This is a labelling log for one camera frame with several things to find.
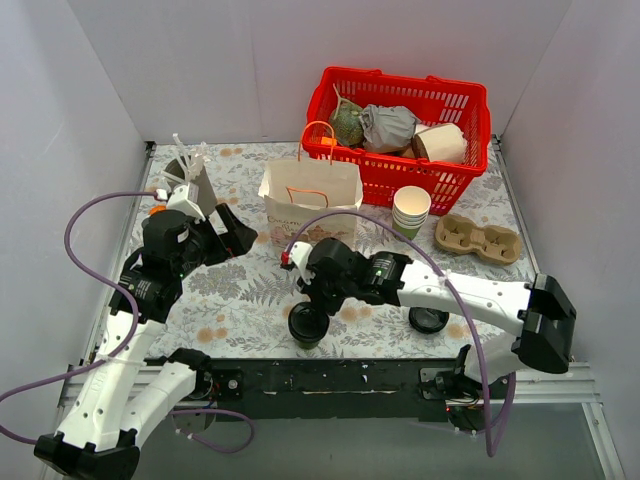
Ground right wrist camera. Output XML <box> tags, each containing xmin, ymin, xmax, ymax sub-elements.
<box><xmin>281</xmin><ymin>241</ymin><xmax>313</xmax><ymax>285</ymax></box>

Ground green paper coffee cup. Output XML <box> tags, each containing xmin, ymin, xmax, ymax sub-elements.
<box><xmin>294</xmin><ymin>337</ymin><xmax>321</xmax><ymax>350</ymax></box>

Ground grey straw holder cup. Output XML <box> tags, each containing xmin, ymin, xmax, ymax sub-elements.
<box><xmin>162</xmin><ymin>159</ymin><xmax>218</xmax><ymax>217</ymax></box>

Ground red plastic shopping basket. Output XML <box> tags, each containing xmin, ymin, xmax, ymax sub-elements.
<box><xmin>301</xmin><ymin>66</ymin><xmax>491</xmax><ymax>215</ymax></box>

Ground stack of green paper cups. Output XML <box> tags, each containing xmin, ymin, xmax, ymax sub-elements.
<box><xmin>392</xmin><ymin>186</ymin><xmax>431</xmax><ymax>240</ymax></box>

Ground green netted melon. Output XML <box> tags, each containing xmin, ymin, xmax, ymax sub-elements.
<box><xmin>328</xmin><ymin>100</ymin><xmax>364</xmax><ymax>147</ymax></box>

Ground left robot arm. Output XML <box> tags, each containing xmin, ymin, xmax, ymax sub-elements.
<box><xmin>34</xmin><ymin>203</ymin><xmax>257</xmax><ymax>479</ymax></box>

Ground spare black cup lid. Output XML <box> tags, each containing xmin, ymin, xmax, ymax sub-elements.
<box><xmin>408</xmin><ymin>307</ymin><xmax>449</xmax><ymax>334</ymax></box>

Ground grey crumpled paper bag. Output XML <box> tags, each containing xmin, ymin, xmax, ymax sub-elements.
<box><xmin>360</xmin><ymin>104</ymin><xmax>420</xmax><ymax>154</ymax></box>

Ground white wrapped straws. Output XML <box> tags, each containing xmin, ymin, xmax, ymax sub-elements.
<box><xmin>162</xmin><ymin>133</ymin><xmax>211</xmax><ymax>184</ymax></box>

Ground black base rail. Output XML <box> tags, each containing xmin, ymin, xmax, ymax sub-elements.
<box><xmin>188</xmin><ymin>358</ymin><xmax>482</xmax><ymax>422</ymax></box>

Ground orange fruit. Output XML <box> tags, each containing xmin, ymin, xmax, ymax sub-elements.
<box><xmin>149</xmin><ymin>205</ymin><xmax>166</xmax><ymax>216</ymax></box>

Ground black plastic cup lid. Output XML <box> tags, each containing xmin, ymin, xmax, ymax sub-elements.
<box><xmin>288</xmin><ymin>302</ymin><xmax>330</xmax><ymax>340</ymax></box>

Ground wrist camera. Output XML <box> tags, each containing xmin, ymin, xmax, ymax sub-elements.
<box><xmin>154</xmin><ymin>183</ymin><xmax>205</xmax><ymax>220</ymax></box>
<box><xmin>281</xmin><ymin>241</ymin><xmax>313</xmax><ymax>285</ymax></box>

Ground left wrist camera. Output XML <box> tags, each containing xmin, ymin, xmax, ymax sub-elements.
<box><xmin>154</xmin><ymin>183</ymin><xmax>205</xmax><ymax>220</ymax></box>

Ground beige paper bag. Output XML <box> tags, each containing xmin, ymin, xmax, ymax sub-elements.
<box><xmin>258</xmin><ymin>151</ymin><xmax>363</xmax><ymax>253</ymax></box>

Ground beige paper roll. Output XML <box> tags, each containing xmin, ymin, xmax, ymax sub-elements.
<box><xmin>411</xmin><ymin>123</ymin><xmax>467</xmax><ymax>164</ymax></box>

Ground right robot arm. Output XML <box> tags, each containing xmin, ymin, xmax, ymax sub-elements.
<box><xmin>282</xmin><ymin>238</ymin><xmax>576</xmax><ymax>399</ymax></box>

